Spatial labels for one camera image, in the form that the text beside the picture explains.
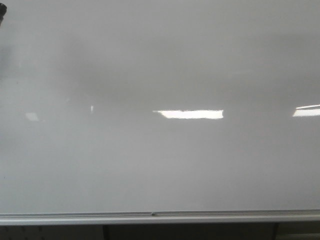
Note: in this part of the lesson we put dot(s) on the dark object at left edge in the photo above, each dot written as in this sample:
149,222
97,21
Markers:
2,12

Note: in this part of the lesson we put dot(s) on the white whiteboard with aluminium frame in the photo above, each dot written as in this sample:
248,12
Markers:
159,111

